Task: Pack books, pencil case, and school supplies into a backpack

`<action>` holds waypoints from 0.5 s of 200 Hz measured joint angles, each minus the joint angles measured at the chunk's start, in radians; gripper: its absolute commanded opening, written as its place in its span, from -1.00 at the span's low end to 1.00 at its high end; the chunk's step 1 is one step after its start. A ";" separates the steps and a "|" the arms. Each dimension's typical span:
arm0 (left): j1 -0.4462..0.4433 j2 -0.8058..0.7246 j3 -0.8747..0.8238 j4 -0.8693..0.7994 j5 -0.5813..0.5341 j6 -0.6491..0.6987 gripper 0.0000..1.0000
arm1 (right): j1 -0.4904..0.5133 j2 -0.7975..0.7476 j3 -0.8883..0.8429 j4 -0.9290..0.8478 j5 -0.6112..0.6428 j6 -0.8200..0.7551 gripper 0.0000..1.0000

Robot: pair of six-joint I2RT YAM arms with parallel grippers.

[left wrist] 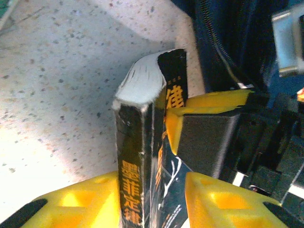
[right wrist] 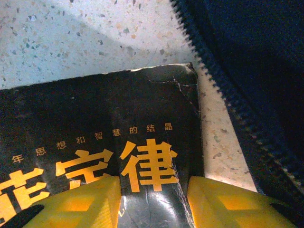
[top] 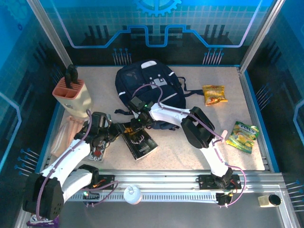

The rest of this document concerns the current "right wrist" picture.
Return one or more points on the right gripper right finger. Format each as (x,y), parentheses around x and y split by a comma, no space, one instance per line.
(225,209)

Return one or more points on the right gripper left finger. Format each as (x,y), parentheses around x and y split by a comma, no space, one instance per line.
(78,206)

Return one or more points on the black book orange Chinese title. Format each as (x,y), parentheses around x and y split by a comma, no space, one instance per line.
(107,111)

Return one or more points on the navy blue backpack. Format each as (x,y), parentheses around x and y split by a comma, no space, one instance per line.
(261,71)

